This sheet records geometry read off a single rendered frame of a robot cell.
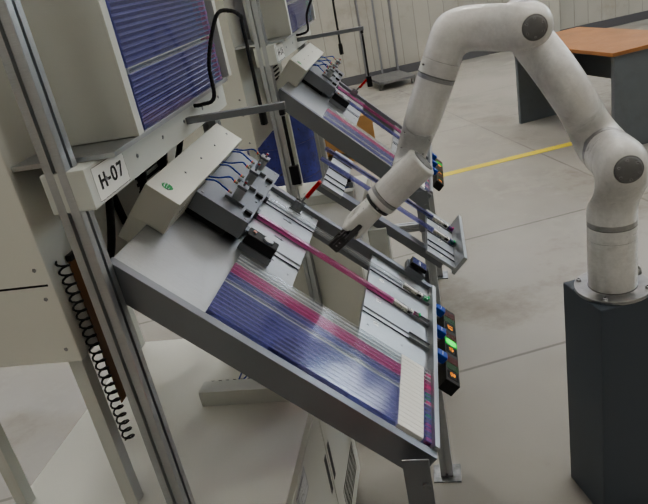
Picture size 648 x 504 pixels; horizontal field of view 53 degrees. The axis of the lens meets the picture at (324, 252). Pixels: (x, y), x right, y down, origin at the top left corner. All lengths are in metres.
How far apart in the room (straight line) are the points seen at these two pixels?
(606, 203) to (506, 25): 0.50
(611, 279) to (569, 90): 0.50
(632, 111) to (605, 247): 3.52
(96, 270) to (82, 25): 0.41
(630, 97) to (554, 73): 3.61
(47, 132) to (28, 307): 0.37
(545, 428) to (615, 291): 0.81
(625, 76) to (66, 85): 4.34
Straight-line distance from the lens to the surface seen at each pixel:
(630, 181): 1.64
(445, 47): 1.55
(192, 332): 1.22
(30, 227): 1.26
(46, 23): 1.25
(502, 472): 2.33
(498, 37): 1.52
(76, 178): 1.12
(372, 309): 1.59
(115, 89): 1.21
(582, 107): 1.63
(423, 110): 1.57
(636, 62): 5.17
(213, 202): 1.45
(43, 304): 1.32
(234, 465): 1.56
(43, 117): 1.12
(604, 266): 1.78
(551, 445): 2.42
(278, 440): 1.59
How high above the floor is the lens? 1.60
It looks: 23 degrees down
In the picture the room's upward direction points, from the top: 11 degrees counter-clockwise
